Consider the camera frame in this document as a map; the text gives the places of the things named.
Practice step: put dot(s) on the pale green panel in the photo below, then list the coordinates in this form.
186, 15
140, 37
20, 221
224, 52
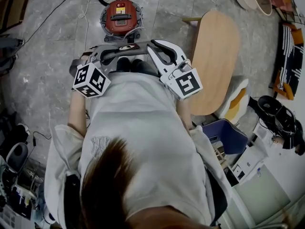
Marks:
259, 194

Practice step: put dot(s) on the beige round basket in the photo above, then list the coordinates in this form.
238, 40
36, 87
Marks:
263, 1

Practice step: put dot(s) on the person's left leg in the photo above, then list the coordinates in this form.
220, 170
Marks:
123, 64

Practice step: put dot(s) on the person's right leg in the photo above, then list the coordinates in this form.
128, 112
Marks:
140, 67

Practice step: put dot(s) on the person's right forearm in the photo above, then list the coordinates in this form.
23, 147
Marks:
184, 113

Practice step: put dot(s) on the person's left forearm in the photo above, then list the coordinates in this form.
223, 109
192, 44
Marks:
77, 113

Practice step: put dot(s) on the red vacuum cleaner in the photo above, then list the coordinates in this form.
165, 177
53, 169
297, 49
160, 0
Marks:
121, 18

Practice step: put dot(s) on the white cushion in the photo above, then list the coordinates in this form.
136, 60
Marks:
240, 83

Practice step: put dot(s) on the black handheld device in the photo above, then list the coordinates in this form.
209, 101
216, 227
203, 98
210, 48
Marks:
269, 106

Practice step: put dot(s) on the person's white shirt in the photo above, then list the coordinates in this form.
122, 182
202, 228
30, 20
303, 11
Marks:
143, 128

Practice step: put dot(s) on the yellow cushion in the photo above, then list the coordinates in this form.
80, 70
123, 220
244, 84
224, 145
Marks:
234, 108

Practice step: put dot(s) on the dark blue fabric box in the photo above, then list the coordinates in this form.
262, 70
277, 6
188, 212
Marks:
228, 132

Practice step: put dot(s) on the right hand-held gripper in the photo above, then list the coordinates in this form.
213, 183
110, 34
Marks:
186, 82

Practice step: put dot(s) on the brown wooden cabinet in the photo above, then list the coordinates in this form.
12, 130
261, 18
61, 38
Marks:
14, 3

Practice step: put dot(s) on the oval wooden table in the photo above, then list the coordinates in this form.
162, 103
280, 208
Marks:
214, 63

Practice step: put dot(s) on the black white striped blanket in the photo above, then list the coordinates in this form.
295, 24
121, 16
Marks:
289, 56

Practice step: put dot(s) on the person's leg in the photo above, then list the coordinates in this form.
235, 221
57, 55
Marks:
123, 64
7, 44
140, 67

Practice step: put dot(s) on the black white-soled shoe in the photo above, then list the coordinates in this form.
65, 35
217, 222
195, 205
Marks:
23, 129

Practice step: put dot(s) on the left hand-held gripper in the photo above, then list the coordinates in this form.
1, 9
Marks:
91, 80

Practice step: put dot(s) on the white open box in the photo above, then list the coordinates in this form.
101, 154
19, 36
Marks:
250, 156

